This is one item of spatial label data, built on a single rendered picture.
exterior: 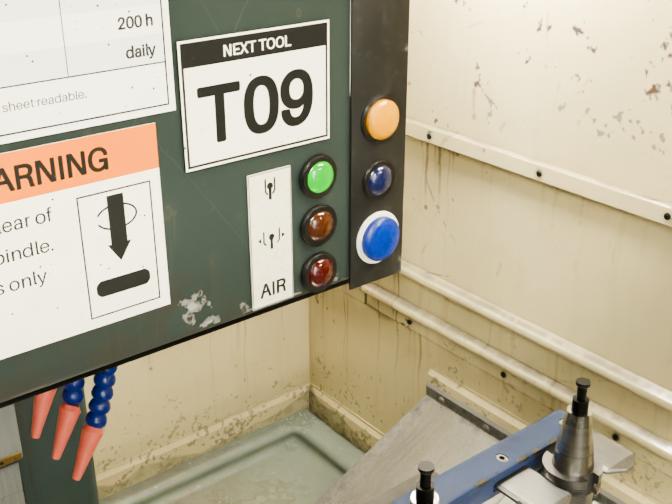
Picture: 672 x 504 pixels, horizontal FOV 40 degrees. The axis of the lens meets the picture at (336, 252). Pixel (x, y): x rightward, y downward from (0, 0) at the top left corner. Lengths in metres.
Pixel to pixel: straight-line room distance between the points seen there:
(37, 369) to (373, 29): 0.27
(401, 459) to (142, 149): 1.30
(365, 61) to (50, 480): 0.99
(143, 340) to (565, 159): 0.97
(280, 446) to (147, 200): 1.64
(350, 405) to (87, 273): 1.58
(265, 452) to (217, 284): 1.56
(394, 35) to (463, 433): 1.23
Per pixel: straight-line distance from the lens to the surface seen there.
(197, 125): 0.50
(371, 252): 0.60
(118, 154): 0.48
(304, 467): 2.05
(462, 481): 0.99
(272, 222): 0.55
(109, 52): 0.47
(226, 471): 2.04
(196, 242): 0.52
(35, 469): 1.41
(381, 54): 0.57
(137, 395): 1.89
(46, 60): 0.46
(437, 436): 1.73
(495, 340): 1.62
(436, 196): 1.63
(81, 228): 0.49
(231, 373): 1.99
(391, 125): 0.58
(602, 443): 1.09
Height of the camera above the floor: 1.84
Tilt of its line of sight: 25 degrees down
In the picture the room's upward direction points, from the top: straight up
